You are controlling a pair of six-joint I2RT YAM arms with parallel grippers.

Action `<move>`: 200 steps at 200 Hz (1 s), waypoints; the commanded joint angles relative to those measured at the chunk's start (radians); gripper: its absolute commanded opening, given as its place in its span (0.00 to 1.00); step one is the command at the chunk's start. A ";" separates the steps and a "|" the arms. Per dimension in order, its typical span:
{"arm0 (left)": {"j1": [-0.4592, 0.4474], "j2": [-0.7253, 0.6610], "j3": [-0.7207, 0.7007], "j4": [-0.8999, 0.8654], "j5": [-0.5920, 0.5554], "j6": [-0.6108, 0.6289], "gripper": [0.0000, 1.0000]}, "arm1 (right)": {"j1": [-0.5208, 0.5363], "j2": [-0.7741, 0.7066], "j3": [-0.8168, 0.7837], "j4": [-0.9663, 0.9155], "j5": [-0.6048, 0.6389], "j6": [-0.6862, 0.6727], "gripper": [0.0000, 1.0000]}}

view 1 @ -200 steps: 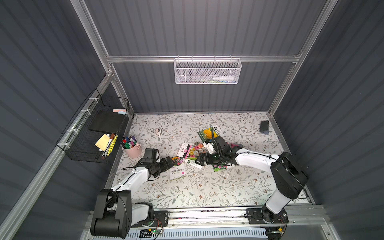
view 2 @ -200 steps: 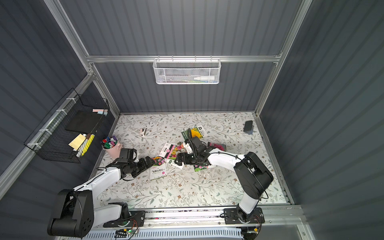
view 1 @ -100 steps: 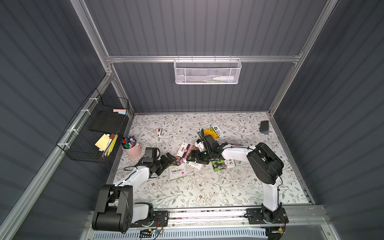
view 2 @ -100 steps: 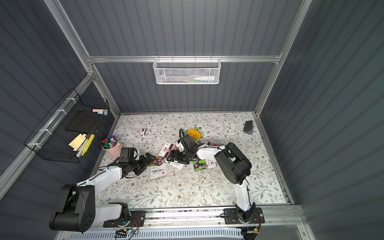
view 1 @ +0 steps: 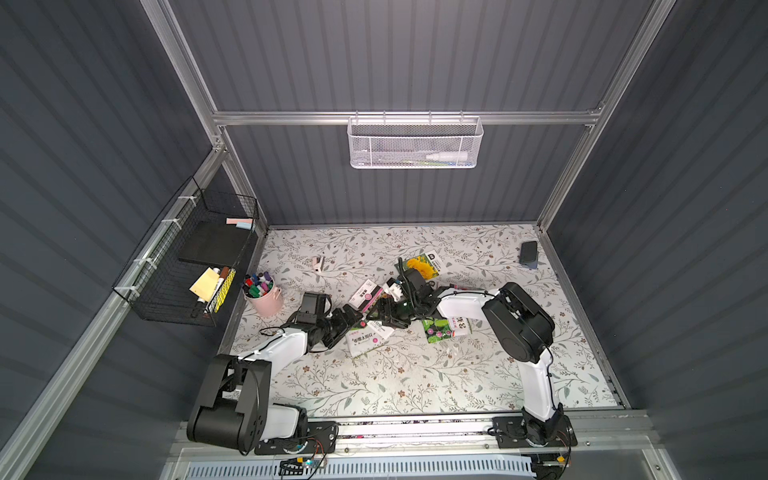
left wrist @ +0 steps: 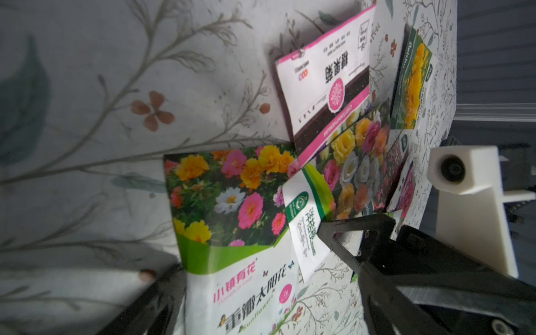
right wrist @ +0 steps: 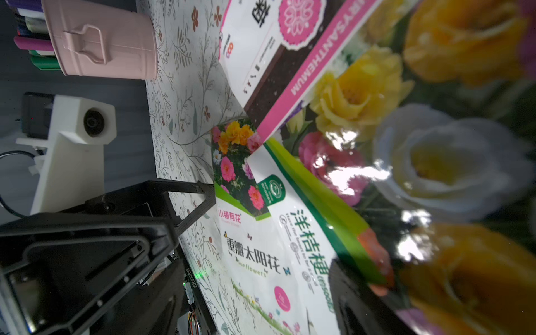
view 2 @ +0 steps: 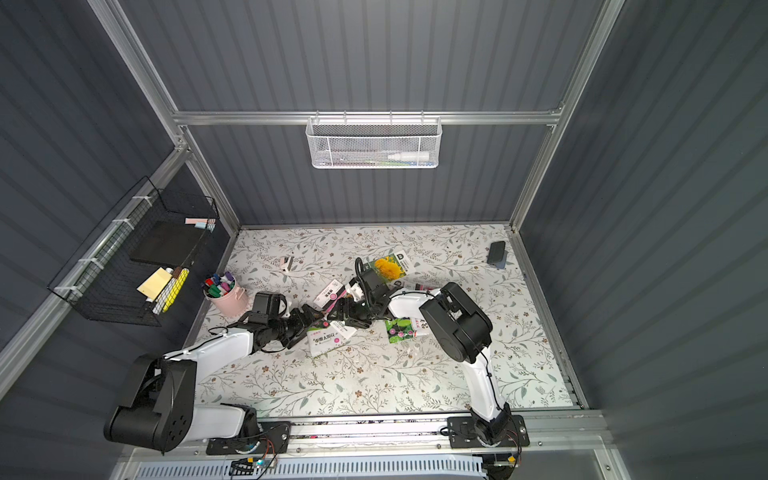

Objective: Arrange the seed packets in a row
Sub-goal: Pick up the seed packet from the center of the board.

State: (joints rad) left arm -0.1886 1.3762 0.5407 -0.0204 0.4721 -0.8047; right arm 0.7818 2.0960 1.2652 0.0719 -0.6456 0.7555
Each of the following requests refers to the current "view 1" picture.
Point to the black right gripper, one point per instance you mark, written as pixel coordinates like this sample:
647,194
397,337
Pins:
411,282

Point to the yellow sunflower seed packet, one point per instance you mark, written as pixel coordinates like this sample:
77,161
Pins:
427,264

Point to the chrysanthemum seed packet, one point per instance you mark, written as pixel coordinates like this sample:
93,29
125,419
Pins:
367,336

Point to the green mimosa seed packet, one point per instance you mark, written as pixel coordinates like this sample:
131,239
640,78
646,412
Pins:
439,329

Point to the pink hollyhock seed packet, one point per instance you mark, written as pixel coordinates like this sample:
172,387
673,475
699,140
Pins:
453,287

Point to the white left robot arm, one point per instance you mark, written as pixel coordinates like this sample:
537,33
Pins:
233,408

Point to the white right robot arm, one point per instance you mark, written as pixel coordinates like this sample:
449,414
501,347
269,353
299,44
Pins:
523,329

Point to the pink pen cup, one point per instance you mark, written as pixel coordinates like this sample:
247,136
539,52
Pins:
262,293

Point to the black rectangular block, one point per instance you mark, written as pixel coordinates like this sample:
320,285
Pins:
528,254

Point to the yellow sticky notes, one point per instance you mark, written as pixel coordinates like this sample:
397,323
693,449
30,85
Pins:
205,286

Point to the black notebook in basket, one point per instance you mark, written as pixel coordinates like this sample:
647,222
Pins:
214,244

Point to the white tube in basket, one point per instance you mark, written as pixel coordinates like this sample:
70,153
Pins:
456,157

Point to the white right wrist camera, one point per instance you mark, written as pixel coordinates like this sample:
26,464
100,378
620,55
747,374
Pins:
393,288

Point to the black wire wall basket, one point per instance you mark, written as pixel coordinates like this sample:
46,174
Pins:
186,270

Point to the white wire mesh basket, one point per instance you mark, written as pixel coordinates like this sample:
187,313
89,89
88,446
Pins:
399,143

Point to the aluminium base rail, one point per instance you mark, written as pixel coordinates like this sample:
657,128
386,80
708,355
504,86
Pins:
601,444

